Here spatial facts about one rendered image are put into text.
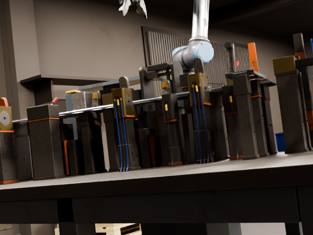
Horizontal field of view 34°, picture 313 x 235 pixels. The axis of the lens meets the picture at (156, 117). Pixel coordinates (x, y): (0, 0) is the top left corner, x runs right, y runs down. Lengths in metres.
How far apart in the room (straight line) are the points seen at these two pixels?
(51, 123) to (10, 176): 0.33
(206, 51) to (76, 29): 3.75
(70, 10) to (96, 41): 0.51
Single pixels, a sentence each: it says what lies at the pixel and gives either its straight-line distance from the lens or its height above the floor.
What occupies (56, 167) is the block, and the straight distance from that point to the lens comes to 2.31.
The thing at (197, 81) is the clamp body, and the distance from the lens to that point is 1.96.
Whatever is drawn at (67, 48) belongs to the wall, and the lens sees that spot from 6.17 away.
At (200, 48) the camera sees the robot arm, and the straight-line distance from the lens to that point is 2.72.
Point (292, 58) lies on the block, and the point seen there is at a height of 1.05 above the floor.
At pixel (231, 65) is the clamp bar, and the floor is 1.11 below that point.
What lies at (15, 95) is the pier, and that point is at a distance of 5.40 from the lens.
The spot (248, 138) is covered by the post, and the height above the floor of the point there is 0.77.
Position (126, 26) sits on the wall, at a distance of 7.01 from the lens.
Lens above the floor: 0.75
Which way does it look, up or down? 4 degrees up
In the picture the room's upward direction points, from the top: 7 degrees counter-clockwise
